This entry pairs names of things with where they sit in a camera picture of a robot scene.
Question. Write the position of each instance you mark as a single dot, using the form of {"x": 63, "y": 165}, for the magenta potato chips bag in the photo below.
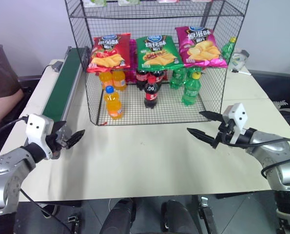
{"x": 200, "y": 47}

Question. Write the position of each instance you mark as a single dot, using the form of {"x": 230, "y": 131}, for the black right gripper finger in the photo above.
{"x": 213, "y": 116}
{"x": 205, "y": 137}

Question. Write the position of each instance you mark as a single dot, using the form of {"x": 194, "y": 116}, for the green soda bottle yellow cap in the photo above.
{"x": 228, "y": 50}
{"x": 191, "y": 91}

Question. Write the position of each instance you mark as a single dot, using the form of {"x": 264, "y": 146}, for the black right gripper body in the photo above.
{"x": 226, "y": 132}

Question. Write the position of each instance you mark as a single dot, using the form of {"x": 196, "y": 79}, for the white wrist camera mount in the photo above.
{"x": 238, "y": 114}
{"x": 37, "y": 129}

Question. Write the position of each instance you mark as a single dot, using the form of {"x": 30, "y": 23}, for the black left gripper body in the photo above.
{"x": 62, "y": 136}

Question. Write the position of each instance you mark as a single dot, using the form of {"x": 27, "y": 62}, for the pink snack bag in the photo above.
{"x": 132, "y": 61}

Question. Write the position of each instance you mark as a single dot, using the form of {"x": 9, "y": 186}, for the green potato chips bag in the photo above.
{"x": 157, "y": 52}

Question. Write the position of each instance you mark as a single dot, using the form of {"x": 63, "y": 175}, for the person's brown shirt torso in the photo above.
{"x": 1, "y": 70}

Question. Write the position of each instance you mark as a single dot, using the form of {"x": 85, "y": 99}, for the white box with blue label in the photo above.
{"x": 239, "y": 59}

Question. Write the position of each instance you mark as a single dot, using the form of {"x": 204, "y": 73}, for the white ribbed plastic part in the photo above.
{"x": 282, "y": 103}

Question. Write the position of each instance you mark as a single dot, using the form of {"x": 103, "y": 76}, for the dark rounded shape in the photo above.
{"x": 175, "y": 217}
{"x": 118, "y": 217}

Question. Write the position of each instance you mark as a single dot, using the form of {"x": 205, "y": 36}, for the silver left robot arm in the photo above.
{"x": 10, "y": 168}

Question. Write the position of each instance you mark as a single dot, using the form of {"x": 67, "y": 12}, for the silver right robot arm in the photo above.
{"x": 281, "y": 158}

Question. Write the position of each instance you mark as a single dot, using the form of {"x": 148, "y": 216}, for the cola bottle red cap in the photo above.
{"x": 151, "y": 93}

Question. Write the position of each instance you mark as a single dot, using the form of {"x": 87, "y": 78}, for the red potato chips bag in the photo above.
{"x": 108, "y": 54}

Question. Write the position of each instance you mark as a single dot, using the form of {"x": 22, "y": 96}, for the black table clamp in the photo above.
{"x": 208, "y": 217}
{"x": 73, "y": 224}

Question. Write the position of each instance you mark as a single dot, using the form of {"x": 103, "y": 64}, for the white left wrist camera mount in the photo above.
{"x": 37, "y": 129}

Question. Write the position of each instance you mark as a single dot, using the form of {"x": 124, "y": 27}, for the pink snack pack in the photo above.
{"x": 169, "y": 1}

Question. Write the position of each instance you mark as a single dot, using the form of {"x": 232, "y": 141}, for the person's bare forearm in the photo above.
{"x": 3, "y": 107}

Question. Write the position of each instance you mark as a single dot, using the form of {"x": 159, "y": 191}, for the orange soda bottle blue cap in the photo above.
{"x": 113, "y": 103}

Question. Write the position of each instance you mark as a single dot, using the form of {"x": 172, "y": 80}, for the green conveyor belt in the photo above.
{"x": 59, "y": 83}

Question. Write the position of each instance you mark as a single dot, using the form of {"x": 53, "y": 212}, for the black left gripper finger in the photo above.
{"x": 76, "y": 137}
{"x": 58, "y": 126}

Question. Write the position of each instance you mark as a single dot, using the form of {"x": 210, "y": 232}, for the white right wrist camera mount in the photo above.
{"x": 238, "y": 114}

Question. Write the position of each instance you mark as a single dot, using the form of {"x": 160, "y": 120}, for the white marker pen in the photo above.
{"x": 242, "y": 72}

